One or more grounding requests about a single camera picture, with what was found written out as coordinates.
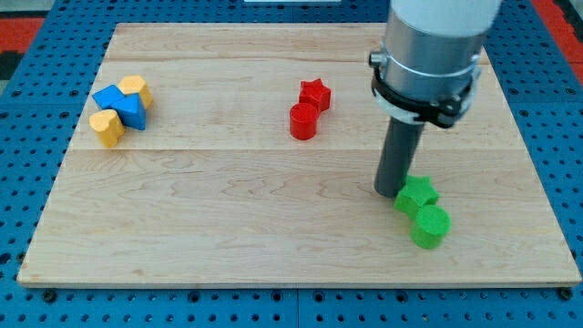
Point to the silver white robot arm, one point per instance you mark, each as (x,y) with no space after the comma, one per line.
(426,69)

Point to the red star block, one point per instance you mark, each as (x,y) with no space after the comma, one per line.
(315,93)

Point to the green star block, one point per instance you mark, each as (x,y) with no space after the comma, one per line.
(417,192)

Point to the red cylinder block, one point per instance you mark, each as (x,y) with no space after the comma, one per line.
(304,120)

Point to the wooden board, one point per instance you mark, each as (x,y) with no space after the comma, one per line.
(216,193)

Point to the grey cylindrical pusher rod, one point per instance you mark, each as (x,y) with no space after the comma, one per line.
(400,144)

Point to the green cylinder block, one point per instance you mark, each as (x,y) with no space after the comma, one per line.
(430,226)

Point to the blue triangle block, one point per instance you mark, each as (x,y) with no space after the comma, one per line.
(131,112)

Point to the yellow pentagon block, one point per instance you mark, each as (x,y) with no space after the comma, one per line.
(136,85)

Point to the yellow heart block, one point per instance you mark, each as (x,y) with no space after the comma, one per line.
(107,126)

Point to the blue cube block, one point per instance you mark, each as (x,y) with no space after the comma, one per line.
(107,96)

